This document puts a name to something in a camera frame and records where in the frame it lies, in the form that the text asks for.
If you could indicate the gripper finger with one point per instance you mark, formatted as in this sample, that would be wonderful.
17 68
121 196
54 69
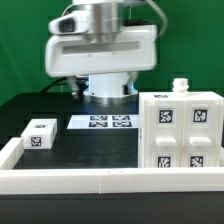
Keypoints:
128 86
72 81

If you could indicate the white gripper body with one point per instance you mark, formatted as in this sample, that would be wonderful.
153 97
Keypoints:
134 49

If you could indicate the small white cabinet top block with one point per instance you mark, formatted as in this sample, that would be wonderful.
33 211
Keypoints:
39 134

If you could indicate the white cabinet body box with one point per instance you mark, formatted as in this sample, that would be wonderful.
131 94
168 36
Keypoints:
146 99

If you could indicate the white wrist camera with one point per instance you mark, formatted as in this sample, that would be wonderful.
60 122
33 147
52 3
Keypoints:
73 23

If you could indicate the flat white tagged base plate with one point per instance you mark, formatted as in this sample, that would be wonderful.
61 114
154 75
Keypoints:
103 121

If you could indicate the white U-shaped fence frame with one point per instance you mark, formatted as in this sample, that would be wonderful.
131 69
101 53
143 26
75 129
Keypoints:
101 181

